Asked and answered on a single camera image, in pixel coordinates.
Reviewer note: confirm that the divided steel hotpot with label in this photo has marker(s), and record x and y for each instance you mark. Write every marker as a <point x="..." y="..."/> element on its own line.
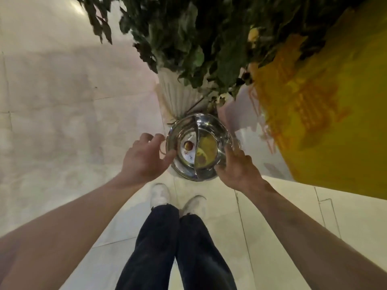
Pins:
<point x="211" y="126"/>

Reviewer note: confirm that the person's black trousers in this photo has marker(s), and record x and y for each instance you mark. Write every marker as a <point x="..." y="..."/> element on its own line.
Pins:
<point x="157" y="253"/>

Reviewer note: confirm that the green leafy plant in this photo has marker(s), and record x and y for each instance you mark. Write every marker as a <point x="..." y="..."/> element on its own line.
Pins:
<point x="196" y="33"/>

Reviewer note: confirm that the person's white left shoe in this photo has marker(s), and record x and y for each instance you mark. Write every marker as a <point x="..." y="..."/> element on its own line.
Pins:
<point x="160" y="196"/>

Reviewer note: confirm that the person's left forearm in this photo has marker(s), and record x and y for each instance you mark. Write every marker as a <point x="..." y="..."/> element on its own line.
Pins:
<point x="60" y="232"/>

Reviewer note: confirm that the person's left hand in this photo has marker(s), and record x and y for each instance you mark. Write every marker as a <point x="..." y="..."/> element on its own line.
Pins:
<point x="145" y="166"/>

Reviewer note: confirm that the person's right hand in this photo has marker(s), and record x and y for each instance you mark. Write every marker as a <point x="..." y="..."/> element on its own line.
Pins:
<point x="239" y="172"/>

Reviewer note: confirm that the yellow display board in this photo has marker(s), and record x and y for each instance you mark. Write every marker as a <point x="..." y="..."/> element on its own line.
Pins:
<point x="332" y="117"/>

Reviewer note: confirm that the beige tiled floor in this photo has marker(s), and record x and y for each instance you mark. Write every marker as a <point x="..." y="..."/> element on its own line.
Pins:
<point x="60" y="87"/>

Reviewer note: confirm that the person's right forearm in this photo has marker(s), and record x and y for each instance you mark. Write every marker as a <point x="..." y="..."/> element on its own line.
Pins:
<point x="317" y="247"/>

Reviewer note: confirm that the person's white right shoe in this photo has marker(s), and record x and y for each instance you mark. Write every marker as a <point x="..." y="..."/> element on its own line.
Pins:
<point x="195" y="205"/>

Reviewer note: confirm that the person's white shoe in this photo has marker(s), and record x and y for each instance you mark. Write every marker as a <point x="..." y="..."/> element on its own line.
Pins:
<point x="160" y="196"/>
<point x="195" y="205"/>

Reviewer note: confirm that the white ribbed plant pot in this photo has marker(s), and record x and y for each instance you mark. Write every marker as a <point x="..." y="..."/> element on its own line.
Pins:
<point x="178" y="96"/>

